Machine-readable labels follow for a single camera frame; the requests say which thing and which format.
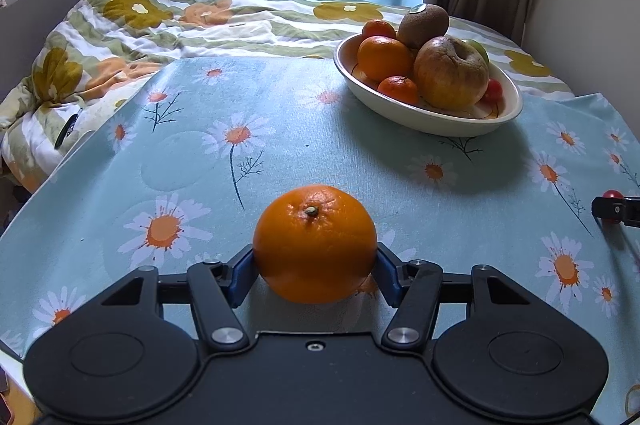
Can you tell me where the green plum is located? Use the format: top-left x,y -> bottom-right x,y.
462,39 -> 491,66

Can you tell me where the small mandarin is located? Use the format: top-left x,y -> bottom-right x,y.
362,19 -> 397,40
377,76 -> 420,106

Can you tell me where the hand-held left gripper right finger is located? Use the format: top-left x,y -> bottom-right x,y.
372,242 -> 543,352

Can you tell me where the large orange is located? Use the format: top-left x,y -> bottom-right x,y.
356,35 -> 416,82
252,185 -> 378,304

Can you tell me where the wrinkled brown apple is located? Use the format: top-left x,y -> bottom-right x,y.
413,36 -> 491,110

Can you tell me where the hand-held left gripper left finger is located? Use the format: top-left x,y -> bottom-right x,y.
85,245 -> 261,353

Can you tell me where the grey headboard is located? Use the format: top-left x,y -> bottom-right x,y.
0,0 -> 128,106

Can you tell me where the small black object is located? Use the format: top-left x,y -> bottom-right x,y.
54,107 -> 83,150

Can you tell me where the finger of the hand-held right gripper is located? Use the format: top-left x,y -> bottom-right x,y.
591,192 -> 640,228

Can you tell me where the cream oval dish bear print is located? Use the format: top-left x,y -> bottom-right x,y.
333,32 -> 524,137

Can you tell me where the light blue daisy tablecloth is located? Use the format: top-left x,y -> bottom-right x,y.
0,55 -> 640,425

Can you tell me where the striped floral duvet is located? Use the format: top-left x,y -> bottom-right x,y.
0,0 -> 576,193

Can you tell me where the kiwi with green sticker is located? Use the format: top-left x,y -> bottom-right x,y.
397,3 -> 451,50

